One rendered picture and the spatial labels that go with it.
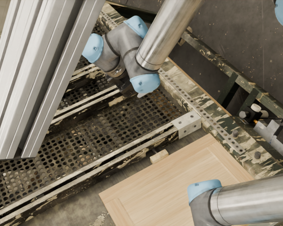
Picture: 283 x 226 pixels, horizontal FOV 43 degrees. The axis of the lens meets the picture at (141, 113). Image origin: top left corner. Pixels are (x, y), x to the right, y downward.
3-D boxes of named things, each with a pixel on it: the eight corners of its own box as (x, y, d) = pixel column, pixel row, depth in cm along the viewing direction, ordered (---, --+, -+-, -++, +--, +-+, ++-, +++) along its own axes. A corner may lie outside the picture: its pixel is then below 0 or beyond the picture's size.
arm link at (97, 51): (104, 45, 98) (79, 61, 101) (125, 63, 107) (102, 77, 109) (98, 25, 102) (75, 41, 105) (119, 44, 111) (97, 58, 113)
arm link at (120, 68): (114, 45, 112) (125, 62, 107) (122, 52, 115) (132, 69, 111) (96, 61, 113) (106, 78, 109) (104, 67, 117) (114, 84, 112)
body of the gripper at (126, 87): (121, 84, 127) (101, 70, 117) (139, 69, 125) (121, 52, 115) (130, 99, 122) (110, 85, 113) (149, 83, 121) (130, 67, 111)
